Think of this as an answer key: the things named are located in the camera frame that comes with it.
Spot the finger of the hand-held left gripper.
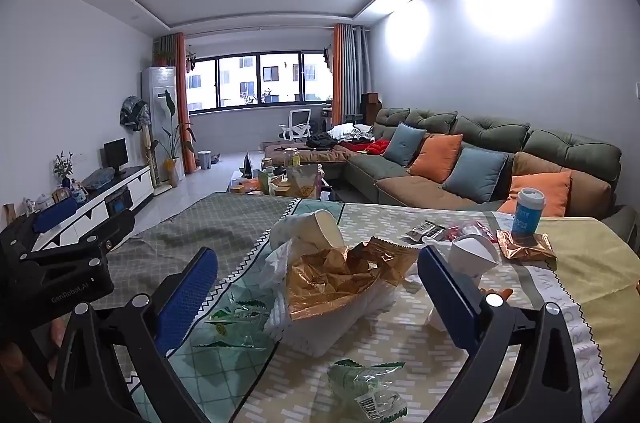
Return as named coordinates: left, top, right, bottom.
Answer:
left=22, top=209, right=137, bottom=264
left=0, top=198, right=79, bottom=254

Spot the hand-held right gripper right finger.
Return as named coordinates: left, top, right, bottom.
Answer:
left=417, top=245, right=584, bottom=423

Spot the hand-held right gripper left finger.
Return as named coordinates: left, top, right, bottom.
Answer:
left=51, top=246, right=219, bottom=423

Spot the white tissue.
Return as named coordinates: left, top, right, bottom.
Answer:
left=400, top=260, right=426, bottom=294

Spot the orange peel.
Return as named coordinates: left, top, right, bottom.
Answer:
left=477, top=285, right=515, bottom=300

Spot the white dotted paper towel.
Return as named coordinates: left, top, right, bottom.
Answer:
left=264, top=275, right=401, bottom=356

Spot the large gold foil wrapper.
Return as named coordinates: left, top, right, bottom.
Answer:
left=286, top=239, right=420, bottom=323

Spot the blue vase with green branches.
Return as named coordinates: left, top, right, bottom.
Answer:
left=52, top=150, right=76, bottom=190

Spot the clear wrapper with green print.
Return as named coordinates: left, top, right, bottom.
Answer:
left=192, top=290, right=273, bottom=350

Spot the white paper cup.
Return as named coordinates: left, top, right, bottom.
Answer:
left=446, top=234, right=501, bottom=279
left=270, top=209, right=347, bottom=256

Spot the white TV cabinet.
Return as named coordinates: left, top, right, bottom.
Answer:
left=30, top=165, right=154, bottom=251

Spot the red snack packet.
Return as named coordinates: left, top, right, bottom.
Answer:
left=442, top=224, right=496, bottom=244

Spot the dark snack packet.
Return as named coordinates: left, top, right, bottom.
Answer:
left=405, top=221, right=447, bottom=245

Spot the patterned tablecloth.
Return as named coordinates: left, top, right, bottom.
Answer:
left=102, top=192, right=640, bottom=423

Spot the black monitor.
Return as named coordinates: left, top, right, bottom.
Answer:
left=103, top=138, right=129, bottom=178

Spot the potted plant in yellow pot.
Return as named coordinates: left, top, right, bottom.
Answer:
left=152, top=89, right=197, bottom=189

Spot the small gold foil wrapper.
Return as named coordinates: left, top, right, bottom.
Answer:
left=496, top=229, right=557, bottom=262

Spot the clear plastic bag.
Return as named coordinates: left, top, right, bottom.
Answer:
left=260, top=239, right=301, bottom=309

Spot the green plastic wrapper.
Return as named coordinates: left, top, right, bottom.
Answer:
left=327, top=359, right=408, bottom=422

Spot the blue paper cup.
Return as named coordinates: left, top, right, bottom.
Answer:
left=511, top=187, right=546, bottom=236

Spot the coat stand with grey clothes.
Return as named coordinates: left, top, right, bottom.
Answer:
left=119, top=95, right=171, bottom=198

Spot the blue cushion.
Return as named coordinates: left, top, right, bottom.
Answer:
left=384, top=122, right=427, bottom=168
left=442, top=147, right=509, bottom=204

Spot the black glass coffee table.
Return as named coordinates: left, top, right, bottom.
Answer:
left=226, top=168, right=346, bottom=204

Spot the orange cushion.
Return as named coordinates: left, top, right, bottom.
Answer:
left=408, top=134, right=464, bottom=184
left=497, top=170, right=573, bottom=219

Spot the white standing air conditioner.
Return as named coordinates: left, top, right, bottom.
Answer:
left=141, top=66, right=177, bottom=164

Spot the orange curtain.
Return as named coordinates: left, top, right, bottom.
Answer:
left=331, top=23, right=355, bottom=124
left=171, top=32, right=199, bottom=175

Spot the group of glass jars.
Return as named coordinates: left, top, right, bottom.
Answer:
left=259, top=146, right=303, bottom=199

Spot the clear snack bag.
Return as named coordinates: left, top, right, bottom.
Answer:
left=286, top=163, right=322, bottom=200

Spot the green sofa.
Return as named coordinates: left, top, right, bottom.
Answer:
left=264, top=106, right=640, bottom=249

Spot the white crumpled cloth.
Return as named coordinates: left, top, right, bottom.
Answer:
left=329, top=122, right=375, bottom=143

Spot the grey curtain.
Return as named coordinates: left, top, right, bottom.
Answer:
left=351, top=24, right=375, bottom=120
left=154, top=34, right=176, bottom=69

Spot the black cloth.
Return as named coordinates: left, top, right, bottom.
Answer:
left=305, top=132, right=338, bottom=150

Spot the white office chair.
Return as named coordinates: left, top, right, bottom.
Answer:
left=278, top=108, right=313, bottom=142

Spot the brown wooden cabinet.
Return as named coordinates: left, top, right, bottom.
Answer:
left=361, top=92, right=384, bottom=126

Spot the black framed window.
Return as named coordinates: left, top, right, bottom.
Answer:
left=186, top=50, right=334, bottom=112

